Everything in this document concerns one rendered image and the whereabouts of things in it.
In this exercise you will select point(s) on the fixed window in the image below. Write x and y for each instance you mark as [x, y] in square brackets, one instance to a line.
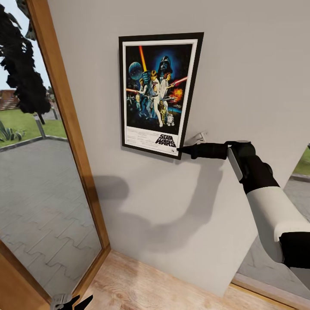
[260, 276]

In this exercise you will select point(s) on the door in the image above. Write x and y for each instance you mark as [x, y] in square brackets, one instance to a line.
[53, 238]

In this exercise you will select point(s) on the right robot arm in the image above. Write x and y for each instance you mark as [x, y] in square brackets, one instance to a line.
[283, 231]

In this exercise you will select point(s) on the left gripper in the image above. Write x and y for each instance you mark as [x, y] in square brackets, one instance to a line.
[81, 306]

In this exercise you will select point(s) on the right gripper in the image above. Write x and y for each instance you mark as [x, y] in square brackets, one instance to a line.
[203, 150]

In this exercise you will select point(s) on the poster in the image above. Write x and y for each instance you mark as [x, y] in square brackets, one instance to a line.
[157, 80]

